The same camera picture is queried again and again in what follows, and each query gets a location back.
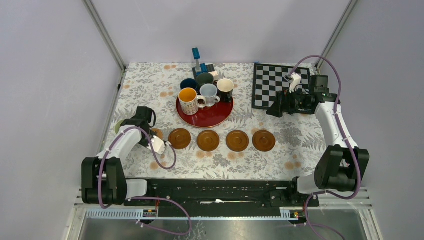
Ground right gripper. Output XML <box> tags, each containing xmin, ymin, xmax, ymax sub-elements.
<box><xmin>266</xmin><ymin>86</ymin><xmax>312</xmax><ymax>118</ymax></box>

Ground light wooden coaster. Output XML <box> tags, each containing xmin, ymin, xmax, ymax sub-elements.
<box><xmin>150</xmin><ymin>128</ymin><xmax>163</xmax><ymax>140</ymax></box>

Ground light green mug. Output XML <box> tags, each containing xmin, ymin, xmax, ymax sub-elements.
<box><xmin>114</xmin><ymin>119</ymin><xmax>124</xmax><ymax>134</ymax></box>

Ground brown wooden coaster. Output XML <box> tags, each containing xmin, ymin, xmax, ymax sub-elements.
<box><xmin>196</xmin><ymin>130</ymin><xmax>220</xmax><ymax>152</ymax></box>
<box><xmin>168</xmin><ymin>128</ymin><xmax>192</xmax><ymax>150</ymax></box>
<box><xmin>226</xmin><ymin>130</ymin><xmax>250</xmax><ymax>152</ymax></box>
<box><xmin>252</xmin><ymin>130</ymin><xmax>276</xmax><ymax>152</ymax></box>

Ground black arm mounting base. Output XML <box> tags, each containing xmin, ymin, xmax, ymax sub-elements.
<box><xmin>90</xmin><ymin>177</ymin><xmax>321</xmax><ymax>218</ymax></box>

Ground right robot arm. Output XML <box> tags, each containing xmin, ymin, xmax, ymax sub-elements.
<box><xmin>266</xmin><ymin>73</ymin><xmax>370</xmax><ymax>206</ymax></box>

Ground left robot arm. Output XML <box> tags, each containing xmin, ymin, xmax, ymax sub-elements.
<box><xmin>81</xmin><ymin>106</ymin><xmax>165</xmax><ymax>208</ymax></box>

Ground black and white chessboard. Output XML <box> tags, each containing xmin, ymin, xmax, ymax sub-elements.
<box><xmin>251</xmin><ymin>63</ymin><xmax>293</xmax><ymax>110</ymax></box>

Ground floral tablecloth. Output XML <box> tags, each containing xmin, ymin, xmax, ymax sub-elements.
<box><xmin>105</xmin><ymin>63</ymin><xmax>326</xmax><ymax>180</ymax></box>

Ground black mug cream inside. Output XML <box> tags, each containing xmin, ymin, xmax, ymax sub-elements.
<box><xmin>216</xmin><ymin>78</ymin><xmax>235</xmax><ymax>103</ymax></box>

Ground patterned mug orange inside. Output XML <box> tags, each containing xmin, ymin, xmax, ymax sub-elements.
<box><xmin>178</xmin><ymin>87</ymin><xmax>206</xmax><ymax>116</ymax></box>

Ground red round tray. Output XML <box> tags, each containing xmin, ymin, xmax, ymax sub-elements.
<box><xmin>175</xmin><ymin>98</ymin><xmax>234</xmax><ymax>128</ymax></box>

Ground light blue mug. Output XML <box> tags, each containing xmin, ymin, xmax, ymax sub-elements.
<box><xmin>199</xmin><ymin>83</ymin><xmax>221</xmax><ymax>107</ymax></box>

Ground dark blue mug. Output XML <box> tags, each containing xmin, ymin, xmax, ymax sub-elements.
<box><xmin>180</xmin><ymin>78</ymin><xmax>199</xmax><ymax>91</ymax></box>

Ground dark green mug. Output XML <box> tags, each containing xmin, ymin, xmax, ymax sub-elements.
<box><xmin>195</xmin><ymin>72</ymin><xmax>214</xmax><ymax>88</ymax></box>

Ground blue and black block toy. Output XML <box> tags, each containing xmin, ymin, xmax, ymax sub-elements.
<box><xmin>192</xmin><ymin>47</ymin><xmax>219</xmax><ymax>82</ymax></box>

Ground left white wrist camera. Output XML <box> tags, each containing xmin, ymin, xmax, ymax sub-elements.
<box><xmin>149</xmin><ymin>136</ymin><xmax>167</xmax><ymax>155</ymax></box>

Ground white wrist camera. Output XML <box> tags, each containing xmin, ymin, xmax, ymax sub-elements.
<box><xmin>285</xmin><ymin>72</ymin><xmax>302</xmax><ymax>94</ymax></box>
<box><xmin>149</xmin><ymin>136</ymin><xmax>167</xmax><ymax>155</ymax></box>

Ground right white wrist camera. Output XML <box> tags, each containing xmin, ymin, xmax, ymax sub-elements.
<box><xmin>285</xmin><ymin>72</ymin><xmax>302</xmax><ymax>94</ymax></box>

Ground aluminium rail frame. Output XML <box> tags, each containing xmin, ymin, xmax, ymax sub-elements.
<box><xmin>64</xmin><ymin>188</ymin><xmax>383</xmax><ymax>240</ymax></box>

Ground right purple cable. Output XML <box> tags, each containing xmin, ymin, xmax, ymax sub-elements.
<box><xmin>284</xmin><ymin>54</ymin><xmax>363</xmax><ymax>240</ymax></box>

